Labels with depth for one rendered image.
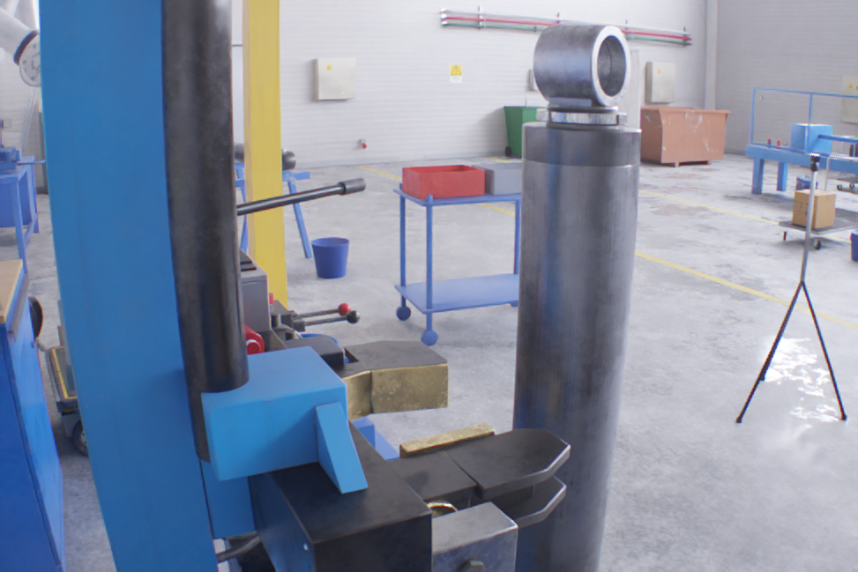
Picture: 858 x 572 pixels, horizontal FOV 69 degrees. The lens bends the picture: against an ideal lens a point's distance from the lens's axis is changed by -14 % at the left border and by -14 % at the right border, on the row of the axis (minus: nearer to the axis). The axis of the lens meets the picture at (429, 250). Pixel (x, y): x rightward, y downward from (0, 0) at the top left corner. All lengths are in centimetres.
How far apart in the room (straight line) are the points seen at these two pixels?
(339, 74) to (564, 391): 1114
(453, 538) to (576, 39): 81
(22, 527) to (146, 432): 149
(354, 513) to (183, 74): 53
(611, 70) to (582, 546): 94
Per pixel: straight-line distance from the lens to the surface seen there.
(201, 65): 82
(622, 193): 124
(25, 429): 232
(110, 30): 93
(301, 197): 126
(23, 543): 253
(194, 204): 83
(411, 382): 142
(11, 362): 223
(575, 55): 122
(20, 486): 241
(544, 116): 125
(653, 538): 267
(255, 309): 139
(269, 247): 371
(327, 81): 1218
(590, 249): 123
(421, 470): 107
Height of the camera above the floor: 156
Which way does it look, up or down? 14 degrees down
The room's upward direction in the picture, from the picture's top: straight up
